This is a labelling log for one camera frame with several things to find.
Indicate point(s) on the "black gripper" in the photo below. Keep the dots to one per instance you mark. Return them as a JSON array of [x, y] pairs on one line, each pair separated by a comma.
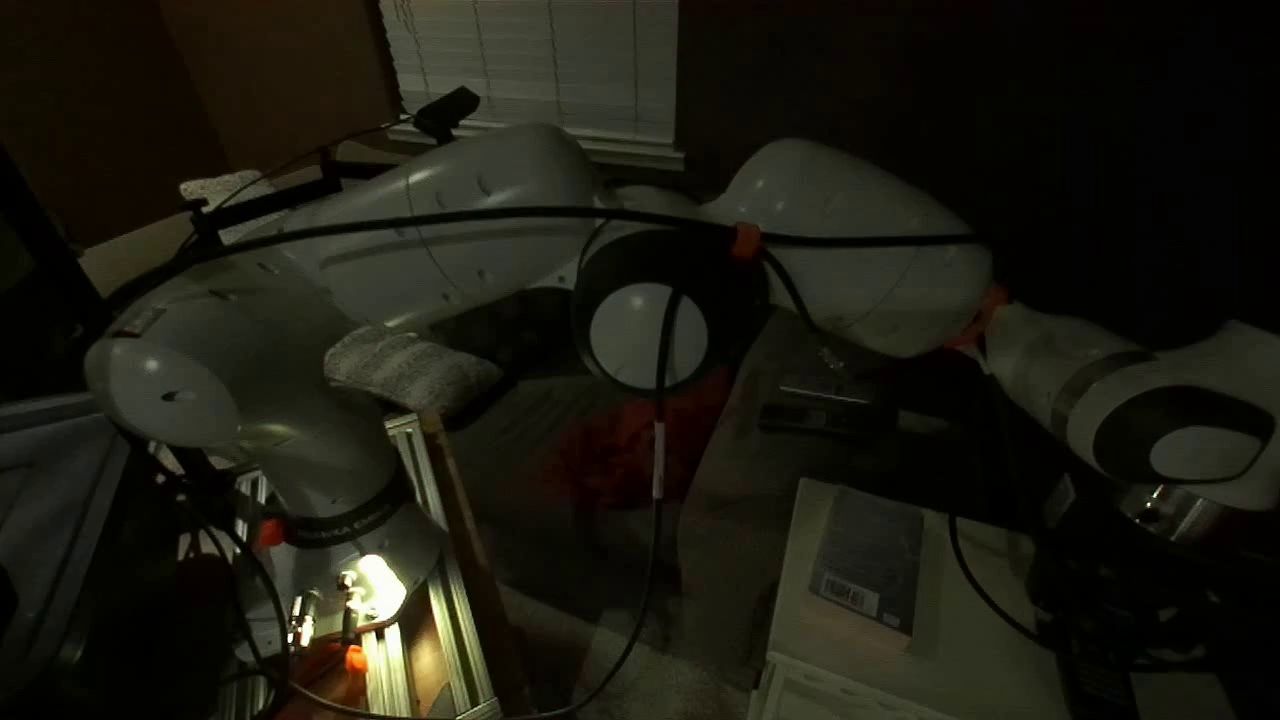
[[1147, 601]]

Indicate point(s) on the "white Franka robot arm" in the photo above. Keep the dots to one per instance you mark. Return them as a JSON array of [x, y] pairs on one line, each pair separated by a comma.
[[505, 173]]

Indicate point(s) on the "short black remote control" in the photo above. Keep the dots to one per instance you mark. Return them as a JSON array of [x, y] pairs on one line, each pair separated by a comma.
[[821, 409]]

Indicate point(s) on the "grey book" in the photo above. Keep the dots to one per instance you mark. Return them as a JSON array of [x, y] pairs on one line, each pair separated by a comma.
[[869, 560]]

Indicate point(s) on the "orange blanket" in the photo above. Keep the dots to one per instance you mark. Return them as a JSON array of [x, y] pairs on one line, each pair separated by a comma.
[[625, 446]]

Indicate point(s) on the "metal robot stand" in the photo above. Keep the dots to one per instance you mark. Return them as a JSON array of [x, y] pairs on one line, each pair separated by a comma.
[[384, 614]]

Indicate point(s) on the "white window blinds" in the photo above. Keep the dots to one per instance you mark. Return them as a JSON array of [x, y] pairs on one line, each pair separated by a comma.
[[533, 60]]

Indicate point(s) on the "black camera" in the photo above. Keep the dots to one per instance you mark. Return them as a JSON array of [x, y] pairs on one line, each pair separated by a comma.
[[444, 111]]

